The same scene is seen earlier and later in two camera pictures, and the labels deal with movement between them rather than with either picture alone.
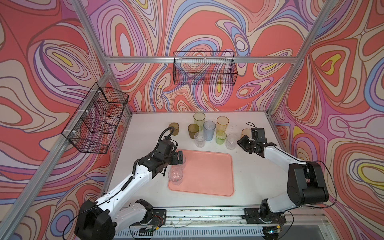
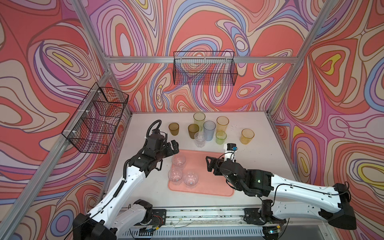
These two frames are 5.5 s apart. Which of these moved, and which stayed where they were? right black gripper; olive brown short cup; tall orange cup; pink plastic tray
Moved: right black gripper
Stayed: pink plastic tray; olive brown short cup; tall orange cup
